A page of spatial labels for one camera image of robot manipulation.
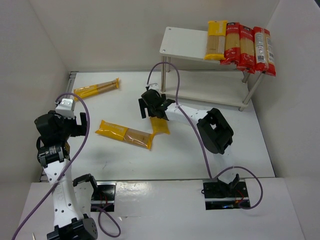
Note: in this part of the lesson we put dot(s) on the yellow pasta bag far left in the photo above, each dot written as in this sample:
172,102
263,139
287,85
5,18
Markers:
97,89

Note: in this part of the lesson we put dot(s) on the yellow pasta bag with barcode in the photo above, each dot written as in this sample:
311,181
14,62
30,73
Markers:
159,126

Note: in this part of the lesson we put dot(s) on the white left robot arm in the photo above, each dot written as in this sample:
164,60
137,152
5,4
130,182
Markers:
71,197

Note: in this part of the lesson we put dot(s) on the red pasta bag right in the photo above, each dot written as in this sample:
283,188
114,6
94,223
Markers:
264,56

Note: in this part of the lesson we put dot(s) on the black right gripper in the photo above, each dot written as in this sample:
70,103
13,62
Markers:
149,105

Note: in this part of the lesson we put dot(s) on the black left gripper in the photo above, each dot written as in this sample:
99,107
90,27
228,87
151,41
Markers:
75,127

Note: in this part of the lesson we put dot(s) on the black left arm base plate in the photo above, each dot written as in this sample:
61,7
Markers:
104,196

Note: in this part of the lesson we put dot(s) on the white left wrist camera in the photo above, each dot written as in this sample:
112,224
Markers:
66,108

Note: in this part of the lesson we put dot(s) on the red pasta bag middle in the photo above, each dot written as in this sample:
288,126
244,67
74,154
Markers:
247,50

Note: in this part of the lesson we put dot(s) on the red pasta bag left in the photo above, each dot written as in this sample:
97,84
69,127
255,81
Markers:
232,44

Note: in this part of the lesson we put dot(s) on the aluminium table edge rail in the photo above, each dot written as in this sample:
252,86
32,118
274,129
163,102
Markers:
71,81

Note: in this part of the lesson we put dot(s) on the red pasta bag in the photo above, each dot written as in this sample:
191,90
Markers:
247,50
264,56
232,44

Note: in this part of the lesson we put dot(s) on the white two-tier shelf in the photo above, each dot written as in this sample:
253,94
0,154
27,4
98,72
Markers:
202,80

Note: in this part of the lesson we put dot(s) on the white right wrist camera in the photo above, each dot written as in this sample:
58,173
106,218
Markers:
153,86

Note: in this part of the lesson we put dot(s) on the yellow pasta bag centre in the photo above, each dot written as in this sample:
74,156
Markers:
125,134

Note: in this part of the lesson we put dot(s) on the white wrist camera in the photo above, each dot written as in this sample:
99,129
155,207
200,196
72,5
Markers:
153,86
66,108

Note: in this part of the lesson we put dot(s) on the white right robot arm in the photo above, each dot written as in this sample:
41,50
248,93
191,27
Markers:
210,127

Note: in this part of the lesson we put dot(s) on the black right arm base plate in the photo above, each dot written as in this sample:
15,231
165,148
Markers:
215,199

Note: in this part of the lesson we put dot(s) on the yellow pasta bag on shelf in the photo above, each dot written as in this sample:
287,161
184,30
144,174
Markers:
216,39

